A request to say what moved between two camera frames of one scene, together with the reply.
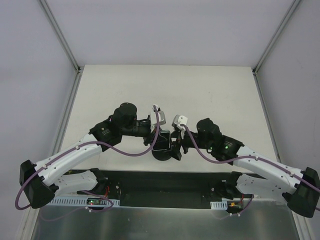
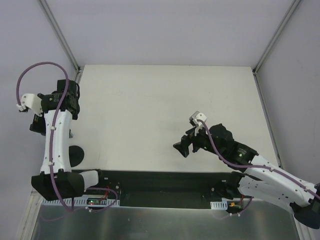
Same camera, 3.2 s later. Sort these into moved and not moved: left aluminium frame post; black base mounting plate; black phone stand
Moved: black phone stand
Not moved: black base mounting plate; left aluminium frame post
